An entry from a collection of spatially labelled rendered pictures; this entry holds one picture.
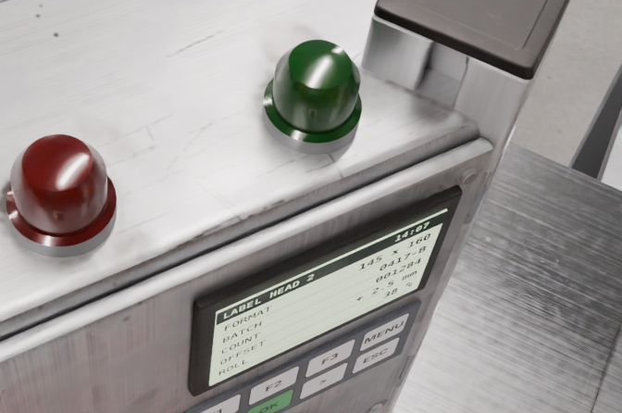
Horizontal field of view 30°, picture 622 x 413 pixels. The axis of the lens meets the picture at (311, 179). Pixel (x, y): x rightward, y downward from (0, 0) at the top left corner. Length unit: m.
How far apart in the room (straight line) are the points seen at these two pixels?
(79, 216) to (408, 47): 0.10
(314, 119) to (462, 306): 0.75
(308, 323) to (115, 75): 0.09
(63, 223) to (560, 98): 2.08
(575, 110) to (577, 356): 1.31
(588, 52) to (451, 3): 2.11
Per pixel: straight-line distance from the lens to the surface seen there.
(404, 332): 0.40
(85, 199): 0.27
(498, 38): 0.30
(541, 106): 2.30
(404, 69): 0.31
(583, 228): 1.12
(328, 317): 0.34
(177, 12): 0.33
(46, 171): 0.27
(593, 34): 2.46
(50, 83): 0.31
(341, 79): 0.29
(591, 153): 1.91
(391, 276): 0.34
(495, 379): 1.01
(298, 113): 0.29
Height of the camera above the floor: 1.72
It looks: 55 degrees down
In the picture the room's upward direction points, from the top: 11 degrees clockwise
